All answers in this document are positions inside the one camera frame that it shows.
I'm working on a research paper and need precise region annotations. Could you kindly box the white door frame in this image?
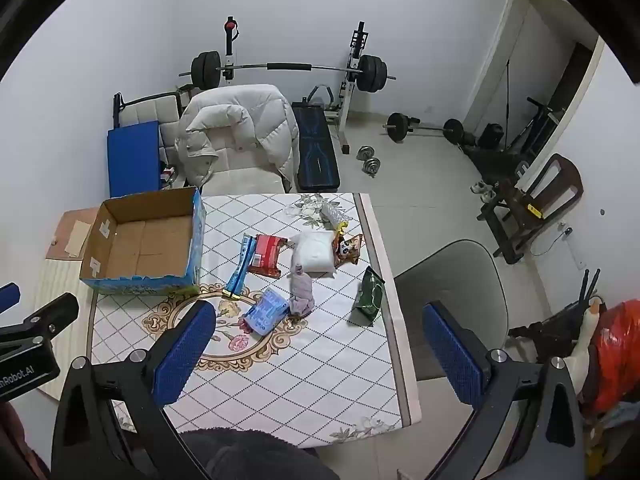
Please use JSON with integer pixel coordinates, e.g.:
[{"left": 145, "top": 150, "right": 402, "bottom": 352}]
[{"left": 462, "top": 0, "right": 606, "bottom": 171}]

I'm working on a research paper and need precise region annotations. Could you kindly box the black exercise machine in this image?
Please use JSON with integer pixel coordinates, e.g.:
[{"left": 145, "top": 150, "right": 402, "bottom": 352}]
[{"left": 507, "top": 97, "right": 568, "bottom": 153}]

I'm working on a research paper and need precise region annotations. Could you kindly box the black wifi router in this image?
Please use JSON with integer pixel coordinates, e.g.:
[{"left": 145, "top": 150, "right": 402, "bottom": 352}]
[{"left": 507, "top": 269, "right": 603, "bottom": 361}]

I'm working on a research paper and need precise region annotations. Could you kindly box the long blue snack packet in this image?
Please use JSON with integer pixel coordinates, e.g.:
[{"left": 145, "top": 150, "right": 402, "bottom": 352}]
[{"left": 226, "top": 233, "right": 258, "bottom": 301}]

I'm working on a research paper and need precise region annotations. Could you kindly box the green snack packet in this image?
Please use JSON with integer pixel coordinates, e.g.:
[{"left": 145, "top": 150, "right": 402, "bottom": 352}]
[{"left": 348, "top": 266, "right": 387, "bottom": 327}]

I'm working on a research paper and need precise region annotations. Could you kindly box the grey cloth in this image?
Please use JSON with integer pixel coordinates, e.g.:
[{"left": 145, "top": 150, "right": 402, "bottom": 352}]
[{"left": 289, "top": 263, "right": 316, "bottom": 318}]

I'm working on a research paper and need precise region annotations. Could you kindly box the short barbell with black plates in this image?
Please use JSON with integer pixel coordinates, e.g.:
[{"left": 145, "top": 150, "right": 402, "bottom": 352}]
[{"left": 382, "top": 112, "right": 463, "bottom": 145}]

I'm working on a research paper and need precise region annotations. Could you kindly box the black bag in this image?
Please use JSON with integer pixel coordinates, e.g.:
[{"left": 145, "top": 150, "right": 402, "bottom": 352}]
[{"left": 478, "top": 124, "right": 505, "bottom": 150}]

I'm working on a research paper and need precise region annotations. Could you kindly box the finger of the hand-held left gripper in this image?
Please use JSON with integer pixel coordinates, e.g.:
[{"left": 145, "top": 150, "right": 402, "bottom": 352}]
[
  {"left": 0, "top": 292, "right": 80, "bottom": 357},
  {"left": 0, "top": 282, "right": 21, "bottom": 313}
]

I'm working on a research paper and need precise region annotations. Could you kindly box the red plastic bag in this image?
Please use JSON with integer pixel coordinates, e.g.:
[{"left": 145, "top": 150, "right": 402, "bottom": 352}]
[{"left": 582, "top": 300, "right": 640, "bottom": 416}]

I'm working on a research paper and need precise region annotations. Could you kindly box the white puffer jacket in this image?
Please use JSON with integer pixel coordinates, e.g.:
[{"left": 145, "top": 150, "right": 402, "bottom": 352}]
[{"left": 175, "top": 84, "right": 301, "bottom": 193}]

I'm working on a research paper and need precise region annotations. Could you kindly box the cream upholstered chair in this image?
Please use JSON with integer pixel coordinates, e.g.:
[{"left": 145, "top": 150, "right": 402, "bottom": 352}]
[{"left": 180, "top": 85, "right": 296, "bottom": 196}]

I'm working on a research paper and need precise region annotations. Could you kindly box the grey shell chair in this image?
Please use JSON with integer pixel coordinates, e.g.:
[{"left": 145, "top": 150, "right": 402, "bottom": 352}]
[{"left": 392, "top": 239, "right": 510, "bottom": 383}]

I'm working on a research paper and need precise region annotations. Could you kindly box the black and blue workout bench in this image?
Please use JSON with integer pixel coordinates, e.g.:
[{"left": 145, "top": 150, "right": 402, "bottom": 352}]
[{"left": 291, "top": 101, "right": 342, "bottom": 192}]

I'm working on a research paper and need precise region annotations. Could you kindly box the person's dark fleece clothing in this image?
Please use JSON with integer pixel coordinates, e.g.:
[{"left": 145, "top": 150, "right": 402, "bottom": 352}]
[{"left": 180, "top": 427, "right": 341, "bottom": 480}]

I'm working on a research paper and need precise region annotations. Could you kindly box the diamond patterned floral tablecloth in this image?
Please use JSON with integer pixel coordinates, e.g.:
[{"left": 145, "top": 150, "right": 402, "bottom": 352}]
[{"left": 86, "top": 192, "right": 422, "bottom": 448}]

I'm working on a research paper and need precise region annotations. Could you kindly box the beige paper sheet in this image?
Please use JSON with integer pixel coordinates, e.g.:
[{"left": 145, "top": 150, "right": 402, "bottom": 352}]
[{"left": 62, "top": 221, "right": 91, "bottom": 259}]

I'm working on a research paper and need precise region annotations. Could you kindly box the white goose plush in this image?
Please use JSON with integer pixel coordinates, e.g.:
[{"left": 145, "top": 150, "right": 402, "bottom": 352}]
[{"left": 570, "top": 296, "right": 608, "bottom": 386}]

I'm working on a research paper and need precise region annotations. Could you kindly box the orange cartoon snack packet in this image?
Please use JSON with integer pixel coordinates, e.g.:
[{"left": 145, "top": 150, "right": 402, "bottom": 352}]
[{"left": 332, "top": 232, "right": 364, "bottom": 267}]

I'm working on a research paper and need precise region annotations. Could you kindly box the blue folded mat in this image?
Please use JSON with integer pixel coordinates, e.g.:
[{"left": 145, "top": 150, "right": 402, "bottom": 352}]
[{"left": 106, "top": 120, "right": 162, "bottom": 198}]

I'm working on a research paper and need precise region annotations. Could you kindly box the light blue printed packet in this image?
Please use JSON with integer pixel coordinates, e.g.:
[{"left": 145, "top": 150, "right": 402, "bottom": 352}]
[{"left": 242, "top": 287, "right": 291, "bottom": 336}]

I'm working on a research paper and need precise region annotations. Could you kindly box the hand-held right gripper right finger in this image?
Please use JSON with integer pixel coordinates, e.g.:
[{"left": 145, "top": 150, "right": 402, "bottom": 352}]
[{"left": 422, "top": 301, "right": 586, "bottom": 480}]

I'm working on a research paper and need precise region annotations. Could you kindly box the dark wooden chair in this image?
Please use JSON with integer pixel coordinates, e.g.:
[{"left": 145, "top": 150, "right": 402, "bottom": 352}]
[{"left": 476, "top": 154, "right": 584, "bottom": 265}]

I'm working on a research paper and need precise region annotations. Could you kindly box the cardboard box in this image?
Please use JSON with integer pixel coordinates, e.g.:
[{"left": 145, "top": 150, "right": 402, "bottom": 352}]
[{"left": 79, "top": 186, "right": 207, "bottom": 297}]

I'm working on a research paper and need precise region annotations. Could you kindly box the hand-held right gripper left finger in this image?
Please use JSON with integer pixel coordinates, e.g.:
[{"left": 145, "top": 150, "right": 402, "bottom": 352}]
[{"left": 51, "top": 300, "right": 217, "bottom": 480}]

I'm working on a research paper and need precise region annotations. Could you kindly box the red snack packet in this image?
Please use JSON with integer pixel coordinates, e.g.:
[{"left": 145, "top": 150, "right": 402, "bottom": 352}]
[{"left": 247, "top": 234, "right": 287, "bottom": 278}]

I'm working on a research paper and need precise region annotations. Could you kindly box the person's left forearm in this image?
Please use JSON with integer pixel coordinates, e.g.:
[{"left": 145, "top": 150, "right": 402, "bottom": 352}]
[{"left": 0, "top": 402, "right": 51, "bottom": 480}]

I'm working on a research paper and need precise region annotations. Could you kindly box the white barbell rack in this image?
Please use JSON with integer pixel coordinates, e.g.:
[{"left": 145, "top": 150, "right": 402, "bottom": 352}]
[{"left": 222, "top": 16, "right": 368, "bottom": 155}]

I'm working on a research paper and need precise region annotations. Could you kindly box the clear packet with yellow end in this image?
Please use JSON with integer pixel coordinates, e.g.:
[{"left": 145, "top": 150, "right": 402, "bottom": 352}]
[{"left": 320, "top": 202, "right": 351, "bottom": 233}]

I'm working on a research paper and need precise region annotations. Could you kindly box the cream padded bench black frame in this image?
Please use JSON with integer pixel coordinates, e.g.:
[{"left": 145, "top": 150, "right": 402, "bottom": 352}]
[{"left": 112, "top": 91, "right": 183, "bottom": 176}]

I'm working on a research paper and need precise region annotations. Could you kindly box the brown board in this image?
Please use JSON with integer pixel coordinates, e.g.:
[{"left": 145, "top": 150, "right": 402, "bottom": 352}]
[{"left": 46, "top": 208, "right": 101, "bottom": 261}]

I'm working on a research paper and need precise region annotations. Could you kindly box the white soft plastic pack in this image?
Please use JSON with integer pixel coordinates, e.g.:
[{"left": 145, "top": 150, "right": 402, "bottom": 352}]
[{"left": 289, "top": 230, "right": 338, "bottom": 277}]

